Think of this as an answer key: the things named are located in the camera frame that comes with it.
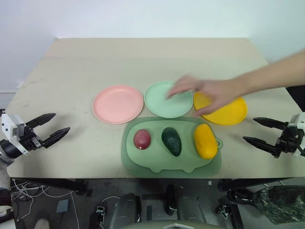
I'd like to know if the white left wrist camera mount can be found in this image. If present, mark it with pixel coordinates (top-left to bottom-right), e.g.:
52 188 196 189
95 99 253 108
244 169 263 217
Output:
0 114 31 156

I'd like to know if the pink round plate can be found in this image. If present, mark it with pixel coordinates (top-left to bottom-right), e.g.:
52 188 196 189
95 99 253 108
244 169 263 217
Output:
92 85 144 125

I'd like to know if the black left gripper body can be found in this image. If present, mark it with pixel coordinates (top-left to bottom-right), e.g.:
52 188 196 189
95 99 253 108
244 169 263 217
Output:
18 125 46 151

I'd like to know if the green round plate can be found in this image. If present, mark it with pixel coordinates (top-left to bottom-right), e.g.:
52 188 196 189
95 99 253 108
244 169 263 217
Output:
144 81 193 119

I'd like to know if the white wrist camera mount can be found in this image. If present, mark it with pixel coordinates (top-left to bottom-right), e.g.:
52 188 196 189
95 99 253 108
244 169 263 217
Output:
288 113 305 157
0 114 31 156

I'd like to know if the red round fruit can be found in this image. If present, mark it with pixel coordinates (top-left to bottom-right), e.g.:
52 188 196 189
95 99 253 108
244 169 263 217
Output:
133 129 153 151

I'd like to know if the dark green avocado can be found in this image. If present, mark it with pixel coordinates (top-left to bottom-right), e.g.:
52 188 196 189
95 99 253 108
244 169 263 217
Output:
161 127 183 157

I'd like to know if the camouflage trouser leg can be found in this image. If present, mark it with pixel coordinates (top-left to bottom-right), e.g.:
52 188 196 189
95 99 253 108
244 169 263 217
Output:
252 185 305 225

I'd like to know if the light green car-shaped tray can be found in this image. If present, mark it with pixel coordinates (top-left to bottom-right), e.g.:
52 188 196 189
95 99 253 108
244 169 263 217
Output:
126 120 225 174

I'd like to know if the grey foot pedal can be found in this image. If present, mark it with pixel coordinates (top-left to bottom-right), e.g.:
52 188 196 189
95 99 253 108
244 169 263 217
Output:
56 199 69 214

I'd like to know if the white cable bundle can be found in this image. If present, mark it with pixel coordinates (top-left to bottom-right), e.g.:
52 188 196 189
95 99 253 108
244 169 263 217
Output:
10 178 81 221

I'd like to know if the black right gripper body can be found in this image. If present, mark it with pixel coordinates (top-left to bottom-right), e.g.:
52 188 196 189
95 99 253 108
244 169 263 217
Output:
273 127 302 158

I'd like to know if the person's bare hand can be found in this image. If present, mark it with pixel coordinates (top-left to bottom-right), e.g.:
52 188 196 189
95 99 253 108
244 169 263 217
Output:
165 75 240 117

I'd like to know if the black caster wheel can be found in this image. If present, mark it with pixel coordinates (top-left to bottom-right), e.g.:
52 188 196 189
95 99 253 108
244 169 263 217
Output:
226 188 254 206

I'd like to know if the yellow mango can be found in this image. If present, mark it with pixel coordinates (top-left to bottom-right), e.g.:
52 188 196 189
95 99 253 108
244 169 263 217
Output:
193 124 218 160

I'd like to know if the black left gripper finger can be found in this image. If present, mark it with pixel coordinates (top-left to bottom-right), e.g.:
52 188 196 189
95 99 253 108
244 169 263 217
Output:
25 113 57 131
43 126 71 148

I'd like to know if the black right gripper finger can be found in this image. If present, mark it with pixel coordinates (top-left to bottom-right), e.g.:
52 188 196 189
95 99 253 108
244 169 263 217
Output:
242 136 277 156
253 116 290 131

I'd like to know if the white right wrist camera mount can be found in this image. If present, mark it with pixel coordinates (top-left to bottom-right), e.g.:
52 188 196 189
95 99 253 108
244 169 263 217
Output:
288 113 305 157

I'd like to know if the yellow round plate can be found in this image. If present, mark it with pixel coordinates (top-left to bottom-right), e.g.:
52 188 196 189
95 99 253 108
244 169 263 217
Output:
193 92 248 126

